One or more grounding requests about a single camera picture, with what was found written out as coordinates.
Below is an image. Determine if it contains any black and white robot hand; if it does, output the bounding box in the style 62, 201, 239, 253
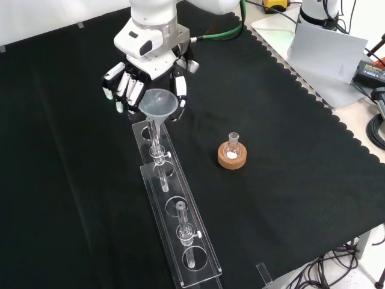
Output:
101, 42, 200, 123

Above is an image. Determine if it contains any clear plastic funnel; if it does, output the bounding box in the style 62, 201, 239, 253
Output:
138, 89, 175, 151

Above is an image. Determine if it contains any clear acrylic funnel stand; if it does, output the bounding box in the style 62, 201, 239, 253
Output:
131, 120, 224, 288

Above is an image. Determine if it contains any small round-bottom glass flask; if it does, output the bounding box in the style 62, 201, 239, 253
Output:
224, 132, 241, 160

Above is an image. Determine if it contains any yellow stop button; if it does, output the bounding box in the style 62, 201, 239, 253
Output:
261, 0, 290, 14

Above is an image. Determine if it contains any black cloth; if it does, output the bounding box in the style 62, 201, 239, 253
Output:
0, 5, 385, 289

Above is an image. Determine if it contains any pale grey board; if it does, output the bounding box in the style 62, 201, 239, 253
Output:
287, 22, 368, 85

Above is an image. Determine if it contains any black power adapter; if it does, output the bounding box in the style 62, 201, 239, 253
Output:
351, 60, 385, 90

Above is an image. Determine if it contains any black tripod leg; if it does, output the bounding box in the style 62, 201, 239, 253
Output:
365, 33, 385, 58

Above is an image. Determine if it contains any black plug connector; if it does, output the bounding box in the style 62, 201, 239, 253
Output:
370, 87, 385, 121

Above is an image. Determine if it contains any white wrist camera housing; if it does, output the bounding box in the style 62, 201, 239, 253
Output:
113, 17, 165, 58

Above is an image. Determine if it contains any green cable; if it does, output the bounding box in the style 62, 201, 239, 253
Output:
189, 0, 246, 42

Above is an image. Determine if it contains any cork ring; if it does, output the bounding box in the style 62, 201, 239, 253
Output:
217, 141, 249, 170

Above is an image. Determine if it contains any pale base plate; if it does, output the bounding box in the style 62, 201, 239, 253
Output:
251, 13, 366, 110

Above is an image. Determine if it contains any coiled black cable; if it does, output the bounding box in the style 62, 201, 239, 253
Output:
366, 113, 385, 151

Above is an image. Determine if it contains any black floor cable bundle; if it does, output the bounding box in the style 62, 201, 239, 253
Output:
270, 237, 385, 289

